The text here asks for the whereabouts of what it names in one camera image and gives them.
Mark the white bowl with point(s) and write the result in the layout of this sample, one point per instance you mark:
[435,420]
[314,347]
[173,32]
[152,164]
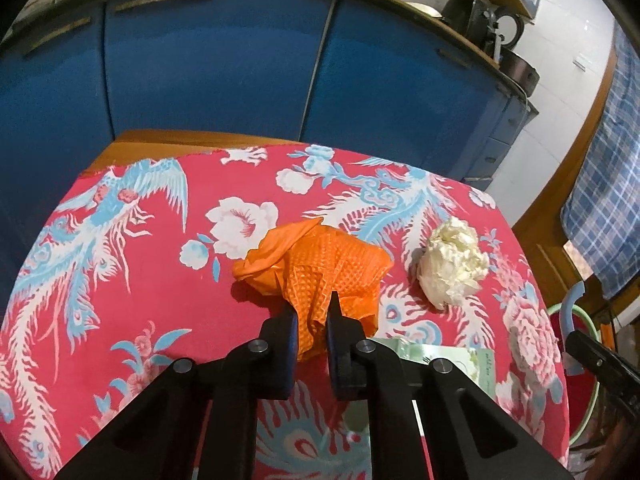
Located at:
[430,9]

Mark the red printed tablecloth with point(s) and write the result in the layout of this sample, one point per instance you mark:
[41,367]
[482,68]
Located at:
[150,260]

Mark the orange textured glove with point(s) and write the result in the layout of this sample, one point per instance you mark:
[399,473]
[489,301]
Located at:
[325,270]

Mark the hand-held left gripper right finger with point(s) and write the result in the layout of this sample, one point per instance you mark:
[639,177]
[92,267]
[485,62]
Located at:
[336,360]

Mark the black kitchen appliance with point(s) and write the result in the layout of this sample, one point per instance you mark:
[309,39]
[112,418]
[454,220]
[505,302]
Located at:
[470,20]

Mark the green cardboard box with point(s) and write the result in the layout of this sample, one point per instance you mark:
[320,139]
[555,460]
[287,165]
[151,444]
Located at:
[475,365]

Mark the brown wooden frame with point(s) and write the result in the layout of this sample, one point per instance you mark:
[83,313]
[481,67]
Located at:
[545,230]

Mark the small crumpled paper ball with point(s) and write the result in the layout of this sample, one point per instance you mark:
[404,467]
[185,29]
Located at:
[450,265]

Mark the white wall socket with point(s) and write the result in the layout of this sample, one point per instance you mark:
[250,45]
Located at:
[581,63]

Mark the green rimmed red basin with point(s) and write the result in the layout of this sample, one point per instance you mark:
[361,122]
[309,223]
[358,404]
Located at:
[582,400]

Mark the blue kitchen cabinet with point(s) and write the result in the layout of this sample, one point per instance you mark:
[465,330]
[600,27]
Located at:
[200,70]

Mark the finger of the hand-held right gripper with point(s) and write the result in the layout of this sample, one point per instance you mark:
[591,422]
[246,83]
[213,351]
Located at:
[590,352]

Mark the black pot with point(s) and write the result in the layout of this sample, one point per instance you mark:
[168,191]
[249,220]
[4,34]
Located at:
[520,72]

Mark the light blue plastic strip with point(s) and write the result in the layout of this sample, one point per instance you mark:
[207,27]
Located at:
[567,310]

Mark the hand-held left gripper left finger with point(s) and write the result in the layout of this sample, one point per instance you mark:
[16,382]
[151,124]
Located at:
[290,360]

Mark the blue plaid cloth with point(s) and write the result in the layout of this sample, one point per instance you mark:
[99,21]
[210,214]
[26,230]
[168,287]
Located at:
[610,185]

